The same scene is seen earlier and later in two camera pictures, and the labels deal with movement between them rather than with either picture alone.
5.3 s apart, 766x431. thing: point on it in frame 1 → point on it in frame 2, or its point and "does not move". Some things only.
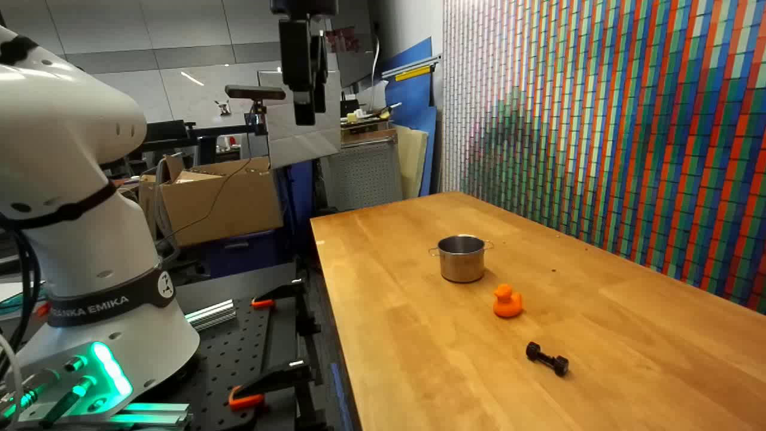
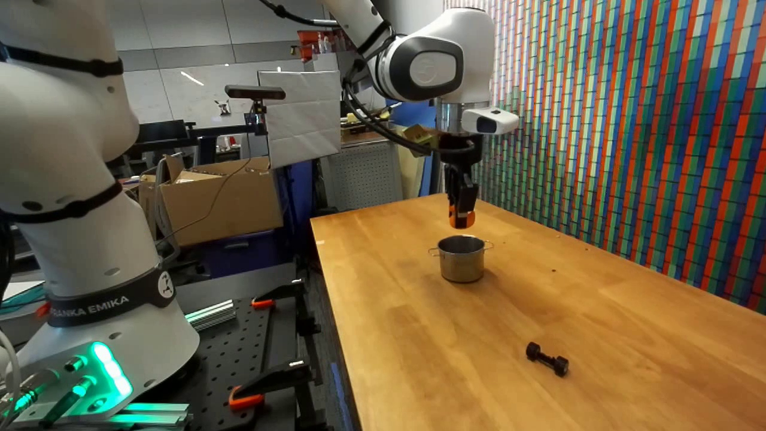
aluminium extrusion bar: x=212 y=313 does not move
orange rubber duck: x=509 y=303 → x=460 y=218
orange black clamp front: x=294 y=377 does not move
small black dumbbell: x=558 y=364 does not move
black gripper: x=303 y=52 → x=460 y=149
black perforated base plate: x=250 y=367 does not move
